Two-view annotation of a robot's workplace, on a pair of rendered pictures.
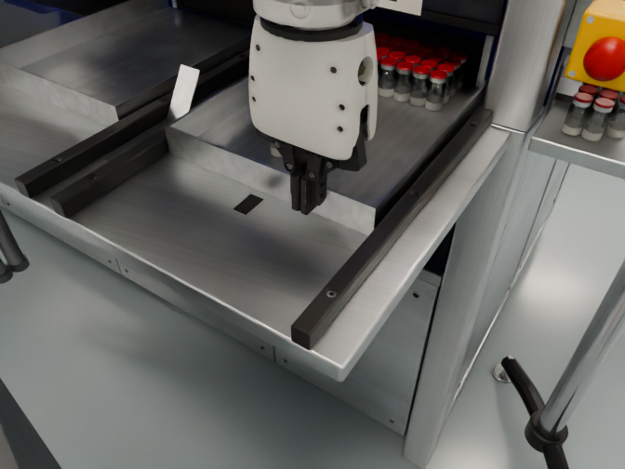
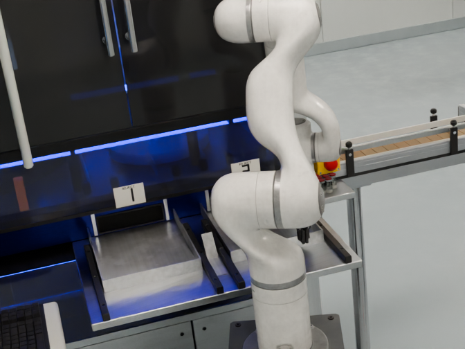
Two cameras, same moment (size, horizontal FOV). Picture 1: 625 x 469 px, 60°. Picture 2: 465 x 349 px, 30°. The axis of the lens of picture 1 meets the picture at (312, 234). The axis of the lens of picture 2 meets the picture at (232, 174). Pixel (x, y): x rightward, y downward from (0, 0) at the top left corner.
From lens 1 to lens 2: 198 cm
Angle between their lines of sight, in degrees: 43
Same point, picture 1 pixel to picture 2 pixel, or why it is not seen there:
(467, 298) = (316, 289)
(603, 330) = (360, 279)
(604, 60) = (332, 164)
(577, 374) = (362, 313)
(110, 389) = not seen: outside the picture
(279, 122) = not seen: hidden behind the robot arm
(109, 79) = (151, 265)
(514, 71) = not seen: hidden behind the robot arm
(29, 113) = (153, 287)
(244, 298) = (322, 266)
